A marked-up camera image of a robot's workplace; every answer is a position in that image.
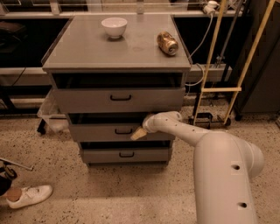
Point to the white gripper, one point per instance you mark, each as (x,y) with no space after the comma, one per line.
(149,124)

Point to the grey drawer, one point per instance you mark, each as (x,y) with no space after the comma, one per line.
(104,127)
(118,92)
(126,152)

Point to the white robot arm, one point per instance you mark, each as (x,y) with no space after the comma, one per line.
(223,164)

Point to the grey bottom drawer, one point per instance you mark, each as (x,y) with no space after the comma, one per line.
(126,152)

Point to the grey drawer cabinet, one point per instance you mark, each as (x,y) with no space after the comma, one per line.
(84,47)

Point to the grey top drawer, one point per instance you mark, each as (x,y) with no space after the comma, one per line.
(118,92)

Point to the golden soda can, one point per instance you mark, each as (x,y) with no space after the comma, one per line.
(167,43)

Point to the clear plastic bin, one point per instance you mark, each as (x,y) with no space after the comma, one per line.
(49,112)

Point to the white ceramic bowl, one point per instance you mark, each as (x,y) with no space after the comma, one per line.
(114,26)

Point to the dark grey cabinet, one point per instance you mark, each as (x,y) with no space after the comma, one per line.
(261,86)

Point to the white power adapter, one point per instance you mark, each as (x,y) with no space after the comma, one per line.
(210,7)

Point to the metal rod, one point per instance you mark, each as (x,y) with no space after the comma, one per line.
(8,162)

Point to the white sneaker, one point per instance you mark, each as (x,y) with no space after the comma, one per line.
(27,196)

